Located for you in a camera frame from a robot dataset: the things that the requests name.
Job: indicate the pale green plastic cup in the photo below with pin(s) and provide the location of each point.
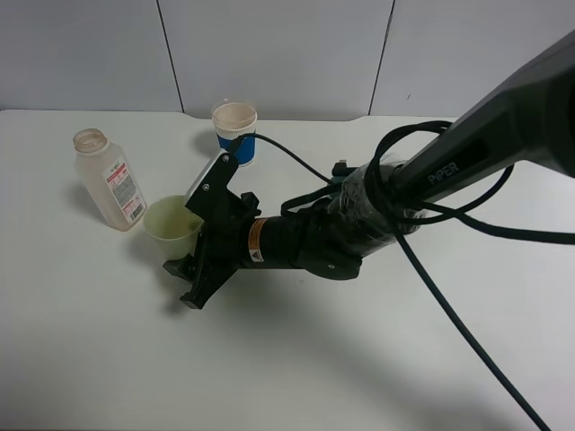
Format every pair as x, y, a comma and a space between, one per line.
172, 226

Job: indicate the blue sleeved paper cup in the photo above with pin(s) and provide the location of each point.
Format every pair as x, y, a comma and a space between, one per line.
232, 119

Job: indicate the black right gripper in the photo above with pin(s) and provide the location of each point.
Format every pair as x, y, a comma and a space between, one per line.
218, 253

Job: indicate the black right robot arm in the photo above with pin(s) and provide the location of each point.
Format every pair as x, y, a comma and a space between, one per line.
358, 211

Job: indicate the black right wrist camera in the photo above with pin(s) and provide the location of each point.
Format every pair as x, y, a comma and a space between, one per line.
209, 197

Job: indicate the clear plastic drink bottle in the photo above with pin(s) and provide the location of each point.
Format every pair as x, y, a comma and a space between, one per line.
105, 172

